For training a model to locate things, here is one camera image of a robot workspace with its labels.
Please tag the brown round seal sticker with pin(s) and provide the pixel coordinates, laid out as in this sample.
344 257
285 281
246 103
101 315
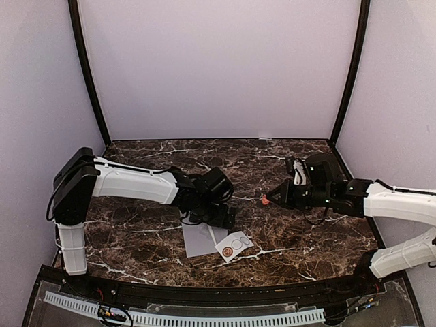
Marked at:
227 252

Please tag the red round seal sticker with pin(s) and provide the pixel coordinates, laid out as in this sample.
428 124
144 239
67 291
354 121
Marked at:
264 200

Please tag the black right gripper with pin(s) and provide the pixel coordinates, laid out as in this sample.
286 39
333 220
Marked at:
285 187

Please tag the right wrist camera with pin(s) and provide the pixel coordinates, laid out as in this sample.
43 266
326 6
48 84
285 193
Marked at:
296 169

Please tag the black right frame post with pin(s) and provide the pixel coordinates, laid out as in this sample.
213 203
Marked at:
361 30

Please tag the black frame post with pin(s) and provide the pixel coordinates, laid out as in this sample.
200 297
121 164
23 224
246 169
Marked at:
74 14
361 30

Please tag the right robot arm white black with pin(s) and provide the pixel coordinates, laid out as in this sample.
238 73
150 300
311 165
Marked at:
317 182

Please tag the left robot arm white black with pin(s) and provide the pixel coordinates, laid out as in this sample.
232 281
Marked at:
200 198

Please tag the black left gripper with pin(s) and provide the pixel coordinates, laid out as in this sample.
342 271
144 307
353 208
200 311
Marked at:
219 219

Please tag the grey envelope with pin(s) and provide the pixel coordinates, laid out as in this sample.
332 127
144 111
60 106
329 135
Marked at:
198 240

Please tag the white slotted cable duct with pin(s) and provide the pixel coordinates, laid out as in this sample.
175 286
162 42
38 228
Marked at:
172 315

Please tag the black left frame post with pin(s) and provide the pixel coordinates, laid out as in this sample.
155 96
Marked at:
74 14

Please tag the wax seal sticker sheet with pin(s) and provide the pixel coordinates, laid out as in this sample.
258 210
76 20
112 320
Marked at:
239 241

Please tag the beige lined letter paper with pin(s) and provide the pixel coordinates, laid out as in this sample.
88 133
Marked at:
212 234

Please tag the black front rail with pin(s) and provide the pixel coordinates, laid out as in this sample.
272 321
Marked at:
140 295

